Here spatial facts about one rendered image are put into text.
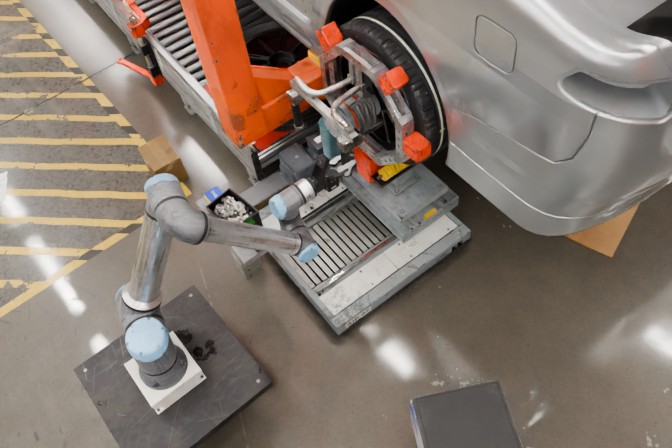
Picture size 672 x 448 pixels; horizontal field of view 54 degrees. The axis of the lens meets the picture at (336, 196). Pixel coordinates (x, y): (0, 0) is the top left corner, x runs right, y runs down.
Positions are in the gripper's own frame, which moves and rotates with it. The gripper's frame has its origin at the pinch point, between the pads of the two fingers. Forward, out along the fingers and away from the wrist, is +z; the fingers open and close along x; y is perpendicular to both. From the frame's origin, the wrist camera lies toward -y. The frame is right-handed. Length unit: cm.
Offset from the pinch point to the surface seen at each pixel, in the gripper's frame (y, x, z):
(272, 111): 19, -60, -1
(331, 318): 75, 17, -30
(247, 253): 38, -14, -48
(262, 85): 3, -62, -2
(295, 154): 42, -50, 1
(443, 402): 49, 84, -24
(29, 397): 83, -43, -159
